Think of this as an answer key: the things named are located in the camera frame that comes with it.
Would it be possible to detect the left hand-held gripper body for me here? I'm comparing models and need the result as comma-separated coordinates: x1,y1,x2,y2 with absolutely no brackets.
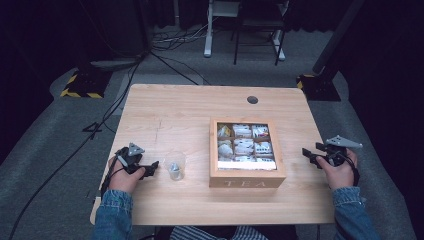
114,142,146,175

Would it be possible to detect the black stand base striped edge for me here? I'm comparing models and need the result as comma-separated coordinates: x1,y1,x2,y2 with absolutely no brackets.
59,67,113,100
295,73,342,102

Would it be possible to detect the white desk frame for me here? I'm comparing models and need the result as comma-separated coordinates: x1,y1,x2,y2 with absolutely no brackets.
203,0,287,62

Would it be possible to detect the long black floor cable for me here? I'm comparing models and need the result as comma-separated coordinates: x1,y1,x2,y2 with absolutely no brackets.
7,53,148,240

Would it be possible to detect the hand-held gripper black cable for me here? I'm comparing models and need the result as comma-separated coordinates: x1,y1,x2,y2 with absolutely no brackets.
100,155,125,200
344,153,362,188

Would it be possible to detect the clear plastic cup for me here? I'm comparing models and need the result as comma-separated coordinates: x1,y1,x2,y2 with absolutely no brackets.
162,151,187,182

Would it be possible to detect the slanted dark metal pole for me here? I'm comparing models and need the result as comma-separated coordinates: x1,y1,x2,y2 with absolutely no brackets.
311,0,367,76

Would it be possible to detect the wooden tea box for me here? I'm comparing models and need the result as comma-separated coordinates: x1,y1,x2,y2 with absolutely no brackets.
208,116,288,190

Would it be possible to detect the black metal chair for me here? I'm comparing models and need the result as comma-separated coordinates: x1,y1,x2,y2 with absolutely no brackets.
232,0,288,67

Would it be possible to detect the person's left hand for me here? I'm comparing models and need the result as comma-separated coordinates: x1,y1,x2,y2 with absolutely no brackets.
106,156,147,195

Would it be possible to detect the person's striped clothing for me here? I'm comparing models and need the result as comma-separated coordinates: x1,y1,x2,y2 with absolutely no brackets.
169,224,270,240

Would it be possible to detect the left hand-held gripper black cable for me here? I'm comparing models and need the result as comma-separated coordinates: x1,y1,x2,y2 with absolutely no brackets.
100,155,125,200

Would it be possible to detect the single white tea bag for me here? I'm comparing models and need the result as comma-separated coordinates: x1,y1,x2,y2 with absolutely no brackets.
168,161,183,178

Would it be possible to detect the right hand-held gripper black cable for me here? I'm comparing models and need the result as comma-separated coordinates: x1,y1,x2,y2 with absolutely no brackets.
344,153,362,188

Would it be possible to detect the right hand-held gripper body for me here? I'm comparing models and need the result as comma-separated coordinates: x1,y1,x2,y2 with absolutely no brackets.
320,134,364,168

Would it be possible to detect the person's right hand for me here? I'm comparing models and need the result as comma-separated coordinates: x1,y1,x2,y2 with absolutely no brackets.
315,147,359,191

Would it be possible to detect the group of tea bags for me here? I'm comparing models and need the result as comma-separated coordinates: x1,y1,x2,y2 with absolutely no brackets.
216,123,278,171

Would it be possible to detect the bundle of floor cables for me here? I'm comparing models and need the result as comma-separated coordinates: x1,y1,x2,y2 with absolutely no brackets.
151,16,221,52

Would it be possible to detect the thin black floor cable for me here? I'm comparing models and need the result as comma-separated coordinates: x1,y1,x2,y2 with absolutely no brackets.
149,50,212,87

